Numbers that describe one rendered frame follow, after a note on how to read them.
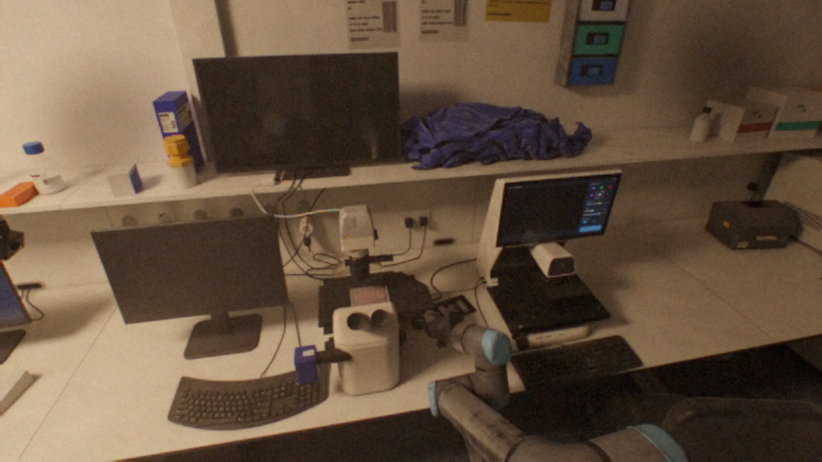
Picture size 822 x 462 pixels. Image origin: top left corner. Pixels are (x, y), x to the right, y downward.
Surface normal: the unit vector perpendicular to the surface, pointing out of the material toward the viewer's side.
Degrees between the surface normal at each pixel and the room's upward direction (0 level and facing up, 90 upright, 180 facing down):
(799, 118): 90
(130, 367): 0
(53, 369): 0
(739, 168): 90
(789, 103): 90
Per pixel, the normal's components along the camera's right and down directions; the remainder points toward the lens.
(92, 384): 0.00, -0.88
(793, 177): -0.98, 0.09
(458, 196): 0.19, 0.46
